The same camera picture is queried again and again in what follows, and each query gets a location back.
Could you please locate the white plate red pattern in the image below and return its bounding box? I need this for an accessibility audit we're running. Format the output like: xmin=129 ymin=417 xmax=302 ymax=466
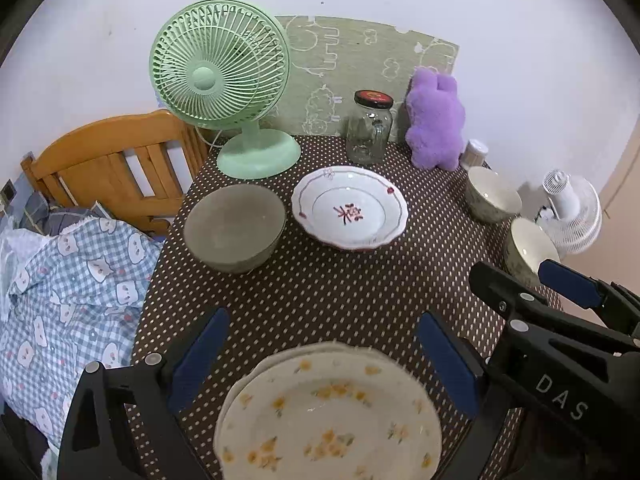
xmin=291 ymin=166 xmax=409 ymax=252

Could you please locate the large grey-green bowl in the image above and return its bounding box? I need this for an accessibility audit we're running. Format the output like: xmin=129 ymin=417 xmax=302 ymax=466
xmin=183 ymin=184 xmax=286 ymax=274

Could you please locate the beige door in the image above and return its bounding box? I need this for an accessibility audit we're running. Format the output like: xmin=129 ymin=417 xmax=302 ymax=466
xmin=567 ymin=124 xmax=639 ymax=294

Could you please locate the near small ceramic bowl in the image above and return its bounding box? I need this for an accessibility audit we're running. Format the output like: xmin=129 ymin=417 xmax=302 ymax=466
xmin=503 ymin=217 xmax=560 ymax=288

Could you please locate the small ceramic bowl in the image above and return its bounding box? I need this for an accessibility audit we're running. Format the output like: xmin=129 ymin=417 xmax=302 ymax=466
xmin=464 ymin=166 xmax=522 ymax=223
xmin=503 ymin=217 xmax=560 ymax=288

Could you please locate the white floor fan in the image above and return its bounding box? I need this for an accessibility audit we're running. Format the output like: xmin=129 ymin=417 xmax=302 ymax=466
xmin=535 ymin=169 xmax=602 ymax=259

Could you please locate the far small ceramic bowl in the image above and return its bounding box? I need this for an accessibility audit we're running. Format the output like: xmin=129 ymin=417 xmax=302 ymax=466
xmin=464 ymin=166 xmax=522 ymax=223

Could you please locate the blue checked cat blanket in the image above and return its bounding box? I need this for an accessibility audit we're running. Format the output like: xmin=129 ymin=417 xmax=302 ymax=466
xmin=1 ymin=218 xmax=162 ymax=479

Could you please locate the toothpick container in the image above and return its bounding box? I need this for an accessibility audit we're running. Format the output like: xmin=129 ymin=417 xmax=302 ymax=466
xmin=460 ymin=139 xmax=488 ymax=170

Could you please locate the yellow floral plate top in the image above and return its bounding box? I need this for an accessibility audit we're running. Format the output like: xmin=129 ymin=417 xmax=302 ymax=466
xmin=219 ymin=350 xmax=444 ymax=480

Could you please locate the yellow floral plate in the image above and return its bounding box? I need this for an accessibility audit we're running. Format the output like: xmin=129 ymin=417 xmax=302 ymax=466
xmin=214 ymin=340 xmax=417 ymax=480
xmin=219 ymin=350 xmax=444 ymax=480

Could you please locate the yellow floral plate bottom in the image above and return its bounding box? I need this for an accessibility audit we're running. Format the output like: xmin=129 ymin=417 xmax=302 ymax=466
xmin=214 ymin=340 xmax=417 ymax=480

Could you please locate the purple plush toy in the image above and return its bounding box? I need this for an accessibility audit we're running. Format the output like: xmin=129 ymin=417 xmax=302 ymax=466
xmin=405 ymin=67 xmax=465 ymax=171

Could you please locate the glass jar with lid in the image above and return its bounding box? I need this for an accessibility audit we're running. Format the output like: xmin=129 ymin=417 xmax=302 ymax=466
xmin=345 ymin=90 xmax=394 ymax=166

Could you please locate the grey plaid pillow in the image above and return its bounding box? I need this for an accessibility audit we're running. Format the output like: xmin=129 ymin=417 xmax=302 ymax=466
xmin=18 ymin=192 xmax=113 ymax=236

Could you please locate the wooden bed headboard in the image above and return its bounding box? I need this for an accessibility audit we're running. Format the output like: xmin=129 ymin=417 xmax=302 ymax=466
xmin=21 ymin=110 xmax=207 ymax=235

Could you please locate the green desk fan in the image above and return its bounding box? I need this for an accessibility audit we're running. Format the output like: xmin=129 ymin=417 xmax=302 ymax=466
xmin=149 ymin=0 xmax=300 ymax=180

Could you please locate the wall socket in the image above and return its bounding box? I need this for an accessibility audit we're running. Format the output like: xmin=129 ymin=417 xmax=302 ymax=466
xmin=0 ymin=180 xmax=16 ymax=206

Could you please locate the green patterned wall mat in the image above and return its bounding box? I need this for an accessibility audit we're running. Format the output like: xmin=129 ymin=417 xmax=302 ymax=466
xmin=260 ymin=15 xmax=459 ymax=136

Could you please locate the green fan power cable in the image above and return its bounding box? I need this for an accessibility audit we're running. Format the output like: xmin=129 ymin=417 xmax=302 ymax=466
xmin=194 ymin=123 xmax=241 ymax=150

